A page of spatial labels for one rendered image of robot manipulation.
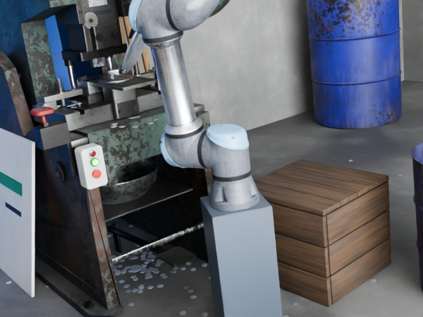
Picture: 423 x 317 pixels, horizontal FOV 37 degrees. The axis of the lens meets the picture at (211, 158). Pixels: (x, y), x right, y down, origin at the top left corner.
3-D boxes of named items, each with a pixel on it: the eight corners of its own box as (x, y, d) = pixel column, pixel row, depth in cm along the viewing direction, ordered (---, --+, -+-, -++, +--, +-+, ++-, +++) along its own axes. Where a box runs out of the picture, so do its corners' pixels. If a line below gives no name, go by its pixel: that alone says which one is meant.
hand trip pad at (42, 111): (59, 131, 204) (55, 107, 202) (41, 135, 201) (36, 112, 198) (50, 127, 209) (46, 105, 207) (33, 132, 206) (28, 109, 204)
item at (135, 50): (122, 58, 197) (120, 56, 197) (125, 83, 225) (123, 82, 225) (165, -20, 202) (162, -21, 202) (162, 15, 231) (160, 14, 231)
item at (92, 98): (135, 92, 240) (134, 84, 239) (87, 104, 229) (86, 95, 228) (115, 88, 252) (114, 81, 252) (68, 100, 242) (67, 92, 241)
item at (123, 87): (163, 116, 222) (157, 77, 218) (128, 125, 215) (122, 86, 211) (128, 107, 242) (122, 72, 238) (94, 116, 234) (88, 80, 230)
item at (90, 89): (125, 85, 240) (123, 73, 238) (89, 94, 231) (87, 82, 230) (114, 83, 247) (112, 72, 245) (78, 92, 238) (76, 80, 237)
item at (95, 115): (176, 102, 243) (174, 87, 241) (67, 132, 218) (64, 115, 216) (136, 95, 266) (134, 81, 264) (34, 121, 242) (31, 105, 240)
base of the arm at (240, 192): (265, 205, 186) (262, 173, 183) (216, 214, 184) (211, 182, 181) (252, 189, 201) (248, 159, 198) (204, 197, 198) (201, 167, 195)
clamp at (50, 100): (85, 102, 233) (80, 74, 230) (43, 112, 224) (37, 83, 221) (78, 100, 238) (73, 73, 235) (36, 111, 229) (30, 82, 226)
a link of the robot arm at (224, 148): (240, 178, 181) (235, 133, 177) (199, 175, 188) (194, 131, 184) (257, 165, 191) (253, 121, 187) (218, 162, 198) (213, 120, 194)
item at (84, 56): (130, 58, 236) (128, 43, 234) (81, 68, 225) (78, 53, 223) (109, 56, 249) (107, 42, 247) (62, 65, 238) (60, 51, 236)
